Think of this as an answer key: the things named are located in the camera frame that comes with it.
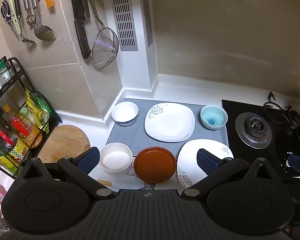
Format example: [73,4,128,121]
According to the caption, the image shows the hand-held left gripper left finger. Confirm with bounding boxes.
[21,146,118,201]

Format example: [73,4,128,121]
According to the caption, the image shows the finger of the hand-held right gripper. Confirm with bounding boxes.
[287,154,300,175]

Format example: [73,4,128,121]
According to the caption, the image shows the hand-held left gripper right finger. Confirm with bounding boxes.
[181,148,278,198]

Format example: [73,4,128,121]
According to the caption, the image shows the square white floral plate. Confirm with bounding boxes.
[177,139,234,188]
[144,102,196,142]

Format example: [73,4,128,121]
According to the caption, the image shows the plain white bowl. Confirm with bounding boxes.
[99,142,133,173]

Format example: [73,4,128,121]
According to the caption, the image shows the brown round plate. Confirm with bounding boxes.
[133,146,177,182]

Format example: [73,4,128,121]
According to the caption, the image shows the white bowl with blue pattern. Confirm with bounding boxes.
[111,101,139,127]

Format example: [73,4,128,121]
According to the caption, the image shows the round wooden cutting board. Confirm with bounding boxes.
[37,124,91,164]

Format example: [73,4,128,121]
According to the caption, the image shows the teal glazed bowl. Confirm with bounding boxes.
[200,105,228,131]

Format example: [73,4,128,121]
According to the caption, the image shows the grey dish mat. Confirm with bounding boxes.
[105,97,230,153]

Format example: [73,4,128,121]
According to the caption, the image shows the black glass gas stove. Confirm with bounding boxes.
[221,99,300,183]

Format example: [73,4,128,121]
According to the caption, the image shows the round metal stove burner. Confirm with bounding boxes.
[235,112,273,150]

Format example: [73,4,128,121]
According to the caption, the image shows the black iron pot support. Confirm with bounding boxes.
[262,91,300,136]

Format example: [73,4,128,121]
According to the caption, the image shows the white mat with line pattern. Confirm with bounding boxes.
[125,167,157,191]

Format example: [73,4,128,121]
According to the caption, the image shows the yellow label seasoning box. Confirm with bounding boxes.
[7,140,30,170]

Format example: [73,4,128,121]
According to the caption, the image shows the yellow green food packet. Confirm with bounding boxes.
[24,90,53,133]

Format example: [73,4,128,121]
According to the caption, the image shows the cooking oil bottle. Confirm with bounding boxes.
[11,107,43,148]

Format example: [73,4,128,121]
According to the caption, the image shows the red cap sauce bottle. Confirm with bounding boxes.
[0,120,18,151]

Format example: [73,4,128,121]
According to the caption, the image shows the black metal storage rack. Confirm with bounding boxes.
[0,57,63,180]

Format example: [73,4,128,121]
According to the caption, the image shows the green cap spice jar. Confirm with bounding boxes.
[0,60,13,83]

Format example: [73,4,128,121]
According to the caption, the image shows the metal serving spoon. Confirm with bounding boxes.
[29,0,56,42]

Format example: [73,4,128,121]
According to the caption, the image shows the grey vent grille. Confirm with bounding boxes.
[108,0,138,52]

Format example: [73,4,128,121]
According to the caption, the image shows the kitchen scissors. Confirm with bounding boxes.
[0,0,19,40]

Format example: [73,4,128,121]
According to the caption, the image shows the wire mesh strainer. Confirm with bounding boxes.
[83,0,120,69]

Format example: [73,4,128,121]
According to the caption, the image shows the wooden handle cleaver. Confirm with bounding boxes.
[69,0,92,60]

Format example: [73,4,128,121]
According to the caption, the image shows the metal handle kitchen utensil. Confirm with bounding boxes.
[20,0,36,28]

